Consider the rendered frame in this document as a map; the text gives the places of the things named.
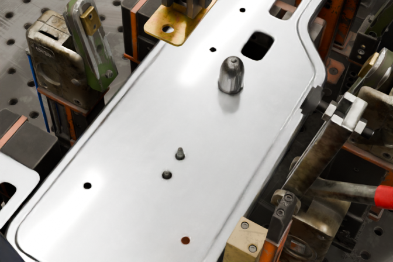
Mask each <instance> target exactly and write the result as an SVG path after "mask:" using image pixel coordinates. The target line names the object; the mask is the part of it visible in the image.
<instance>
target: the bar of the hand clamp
mask: <svg viewBox="0 0 393 262"><path fill-rule="evenodd" d="M322 90H323V88H322V87H320V86H319V85H317V86H316V87H314V86H312V88H311V90H310V91H309V93H308V94H307V96H306V98H305V99H304V101H303V103H302V105H301V106H300V109H301V110H302V111H301V114H303V115H305V116H307V115H308V114H310V115H312V113H313V112H314V110H315V109H316V110H317V111H319V112H321V113H323V116H322V118H321V119H323V120H324V121H325V123H324V124H323V125H322V127H321V128H320V130H319V131H318V132H317V134H316V136H315V137H314V138H313V140H312V141H311V143H310V144H309V146H308V147H307V148H306V150H305V151H304V153H303V154H302V156H301V157H300V159H299V160H298V161H297V163H296V165H295V166H294V167H293V169H292V170H291V172H290V173H289V174H288V177H287V181H286V182H285V184H284V185H283V186H282V188H281V189H283V190H286V191H289V192H291V193H293V194H295V196H296V197H297V198H298V199H299V200H300V199H301V198H302V197H303V196H304V194H305V193H306V192H307V190H308V189H309V188H310V187H311V185H312V184H313V183H314V182H315V180H316V179H317V178H318V177H319V175H320V174H321V173H322V171H323V170H324V169H325V168H326V166H327V165H328V164H329V163H330V161H331V160H332V159H333V157H334V156H335V155H336V154H337V152H338V151H339V150H340V149H341V148H342V146H343V145H344V144H345V142H346V141H347V140H348V138H349V137H350V136H351V137H353V138H355V139H357V138H358V137H359V136H362V137H364V138H365V139H367V140H369V139H370V137H371V136H372V135H373V133H374V130H372V129H371V128H369V127H368V126H366V124H367V120H366V119H364V118H362V115H363V113H364V111H365V109H366V107H367V105H368V103H367V102H366V101H364V100H362V99H360V98H358V97H356V96H354V95H352V94H351V93H349V92H345V93H344V95H343V96H342V98H341V99H340V101H339V102H338V103H337V102H335V101H333V100H332V101H331V103H330V104H328V103H326V102H325V101H323V100H321V99H322V97H323V95H324V92H322Z"/></svg>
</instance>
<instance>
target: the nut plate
mask: <svg viewBox="0 0 393 262"><path fill-rule="evenodd" d="M217 1H218V0H212V2H211V4H210V5H209V6H208V7H207V8H206V9H205V8H202V9H201V10H200V12H199V13H198V14H197V15H196V17H195V18H194V19H191V18H189V17H188V16H187V0H173V4H172V5H171V6H170V7H165V6H162V5H161V6H160V7H159V8H158V10H156V11H155V13H154V14H153V15H152V17H151V18H150V19H149V20H148V21H147V22H146V24H145V25H144V31H145V32H146V33H147V34H149V35H151V36H153V37H156V38H158V39H160V40H162V41H164V42H166V43H168V44H170V45H173V46H175V47H180V46H182V45H183V44H184V43H185V42H186V40H187V39H188V38H189V37H190V35H191V34H192V33H193V31H194V30H195V29H196V28H197V26H198V25H199V24H200V22H201V21H202V20H203V18H204V17H205V16H206V15H207V13H208V12H209V11H210V10H211V8H212V7H213V6H214V4H215V3H216V2H217ZM166 26H169V27H172V28H173V31H172V32H170V33H165V32H163V31H162V29H163V28H164V27H166Z"/></svg>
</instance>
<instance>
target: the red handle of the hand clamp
mask: <svg viewBox="0 0 393 262"><path fill-rule="evenodd" d="M304 195H308V196H312V197H320V198H327V199H335V200H340V201H347V202H354V203H359V204H366V205H374V206H376V207H378V208H381V209H389V210H393V187H391V186H386V185H379V186H372V185H364V184H355V183H350V182H341V181H332V180H324V179H318V178H317V179H316V180H315V182H314V183H313V184H312V185H311V187H310V188H309V189H308V190H307V192H306V193H305V194H304Z"/></svg>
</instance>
